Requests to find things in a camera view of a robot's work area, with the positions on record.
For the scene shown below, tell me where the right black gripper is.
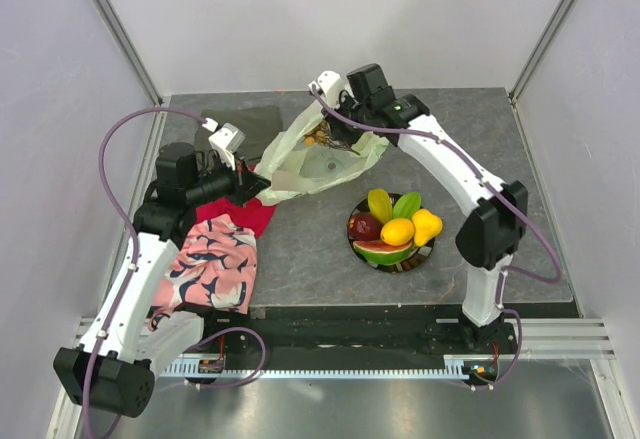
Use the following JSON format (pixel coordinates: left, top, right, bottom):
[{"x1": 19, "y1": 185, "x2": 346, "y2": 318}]
[{"x1": 322, "y1": 91, "x2": 372, "y2": 148}]

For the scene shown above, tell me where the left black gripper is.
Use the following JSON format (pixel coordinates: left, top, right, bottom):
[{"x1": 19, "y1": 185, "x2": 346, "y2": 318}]
[{"x1": 185, "y1": 149, "x2": 270, "y2": 208}]

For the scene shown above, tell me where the green avocado print plastic bag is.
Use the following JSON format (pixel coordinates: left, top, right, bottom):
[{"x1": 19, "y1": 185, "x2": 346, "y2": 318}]
[{"x1": 254, "y1": 103, "x2": 389, "y2": 206}]

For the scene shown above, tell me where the brown fake longan bunch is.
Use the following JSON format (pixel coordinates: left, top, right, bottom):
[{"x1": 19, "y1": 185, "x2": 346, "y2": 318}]
[{"x1": 303, "y1": 118, "x2": 360, "y2": 155}]

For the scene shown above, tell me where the yellow fake starfruit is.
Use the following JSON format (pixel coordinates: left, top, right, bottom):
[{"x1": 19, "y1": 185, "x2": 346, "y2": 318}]
[{"x1": 367, "y1": 188, "x2": 393, "y2": 224}]

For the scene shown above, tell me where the green fake starfruit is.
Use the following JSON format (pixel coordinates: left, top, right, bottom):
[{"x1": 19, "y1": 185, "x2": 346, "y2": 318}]
[{"x1": 392, "y1": 191, "x2": 422, "y2": 220}]

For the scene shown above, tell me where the dark red fake apple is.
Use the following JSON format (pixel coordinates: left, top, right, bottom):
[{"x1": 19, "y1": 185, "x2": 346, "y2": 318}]
[{"x1": 347, "y1": 212, "x2": 383, "y2": 241}]

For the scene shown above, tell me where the yellow fake fruit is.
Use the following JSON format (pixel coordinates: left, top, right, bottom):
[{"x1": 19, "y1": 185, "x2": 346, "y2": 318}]
[{"x1": 380, "y1": 217, "x2": 415, "y2": 246}]

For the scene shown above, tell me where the yellow fake pepper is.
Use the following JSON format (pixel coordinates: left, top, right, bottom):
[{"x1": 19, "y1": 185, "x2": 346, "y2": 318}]
[{"x1": 411, "y1": 209, "x2": 444, "y2": 247}]

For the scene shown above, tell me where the fake watermelon slice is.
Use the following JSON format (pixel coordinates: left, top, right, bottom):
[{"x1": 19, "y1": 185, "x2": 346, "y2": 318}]
[{"x1": 352, "y1": 240, "x2": 414, "y2": 266}]

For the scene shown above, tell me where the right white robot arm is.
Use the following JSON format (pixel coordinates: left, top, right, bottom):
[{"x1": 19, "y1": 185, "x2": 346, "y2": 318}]
[{"x1": 309, "y1": 64, "x2": 528, "y2": 353}]

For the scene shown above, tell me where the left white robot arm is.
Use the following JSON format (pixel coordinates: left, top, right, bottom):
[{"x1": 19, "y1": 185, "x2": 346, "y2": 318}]
[{"x1": 53, "y1": 142, "x2": 271, "y2": 418}]

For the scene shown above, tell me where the red cloth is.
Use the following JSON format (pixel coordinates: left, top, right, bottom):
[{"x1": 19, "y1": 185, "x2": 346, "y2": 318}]
[{"x1": 196, "y1": 198, "x2": 276, "y2": 238}]

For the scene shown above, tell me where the olive green cloth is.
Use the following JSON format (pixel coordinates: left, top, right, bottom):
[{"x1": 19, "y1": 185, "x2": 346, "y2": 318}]
[{"x1": 201, "y1": 105, "x2": 283, "y2": 166}]

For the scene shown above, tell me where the pink shark print cloth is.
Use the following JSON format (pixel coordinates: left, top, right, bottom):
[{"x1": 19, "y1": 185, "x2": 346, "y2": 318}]
[{"x1": 149, "y1": 214, "x2": 258, "y2": 331}]

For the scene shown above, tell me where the brown rimmed ceramic plate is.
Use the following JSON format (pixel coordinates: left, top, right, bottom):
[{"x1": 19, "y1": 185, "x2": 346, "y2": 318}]
[{"x1": 346, "y1": 199, "x2": 436, "y2": 273}]

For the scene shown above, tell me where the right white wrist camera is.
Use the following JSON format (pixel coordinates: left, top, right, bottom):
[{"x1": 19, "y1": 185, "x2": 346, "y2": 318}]
[{"x1": 308, "y1": 70, "x2": 352, "y2": 109}]

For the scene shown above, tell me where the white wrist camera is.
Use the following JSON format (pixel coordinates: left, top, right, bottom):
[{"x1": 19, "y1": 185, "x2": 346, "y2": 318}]
[
  {"x1": 308, "y1": 70, "x2": 352, "y2": 109},
  {"x1": 202, "y1": 118, "x2": 245, "y2": 171}
]

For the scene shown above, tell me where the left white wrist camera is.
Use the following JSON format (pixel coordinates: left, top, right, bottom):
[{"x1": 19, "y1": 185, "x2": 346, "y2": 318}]
[{"x1": 202, "y1": 118, "x2": 245, "y2": 171}]

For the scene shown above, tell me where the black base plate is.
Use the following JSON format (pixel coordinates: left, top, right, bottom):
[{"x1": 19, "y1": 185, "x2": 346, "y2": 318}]
[{"x1": 205, "y1": 304, "x2": 518, "y2": 357}]

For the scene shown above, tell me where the grey slotted cable duct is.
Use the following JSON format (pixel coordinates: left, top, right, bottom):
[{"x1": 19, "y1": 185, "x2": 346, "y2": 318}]
[{"x1": 161, "y1": 357, "x2": 496, "y2": 380}]

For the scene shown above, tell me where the right aluminium frame post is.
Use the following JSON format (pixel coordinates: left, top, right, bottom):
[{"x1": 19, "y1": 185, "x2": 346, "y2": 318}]
[{"x1": 508, "y1": 0, "x2": 578, "y2": 106}]

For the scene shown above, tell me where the aluminium frame post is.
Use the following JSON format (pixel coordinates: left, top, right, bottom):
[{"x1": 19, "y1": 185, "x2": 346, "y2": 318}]
[
  {"x1": 508, "y1": 0, "x2": 578, "y2": 106},
  {"x1": 92, "y1": 0, "x2": 163, "y2": 105}
]

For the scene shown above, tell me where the left aluminium frame post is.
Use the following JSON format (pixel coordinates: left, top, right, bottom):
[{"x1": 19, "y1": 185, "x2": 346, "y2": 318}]
[{"x1": 92, "y1": 0, "x2": 163, "y2": 105}]

